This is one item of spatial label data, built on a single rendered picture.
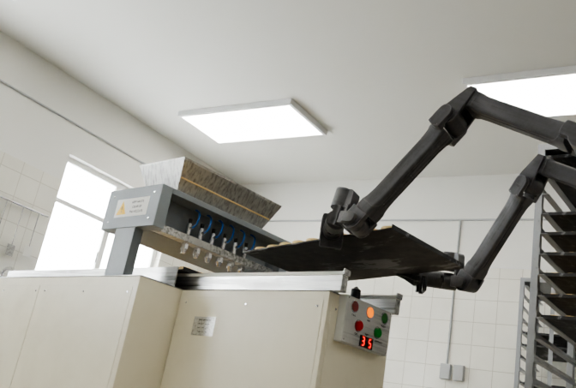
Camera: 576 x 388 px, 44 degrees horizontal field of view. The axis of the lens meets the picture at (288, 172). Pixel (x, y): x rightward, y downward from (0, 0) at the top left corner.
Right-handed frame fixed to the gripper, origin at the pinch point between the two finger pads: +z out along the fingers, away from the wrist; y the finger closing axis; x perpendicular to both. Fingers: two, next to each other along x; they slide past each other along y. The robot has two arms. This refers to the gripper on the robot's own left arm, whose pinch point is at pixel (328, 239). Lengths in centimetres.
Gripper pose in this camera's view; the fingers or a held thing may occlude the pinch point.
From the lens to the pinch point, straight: 215.5
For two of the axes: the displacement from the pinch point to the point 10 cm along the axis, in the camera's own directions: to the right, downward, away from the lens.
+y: -1.4, 9.1, -3.8
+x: 9.9, 1.5, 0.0
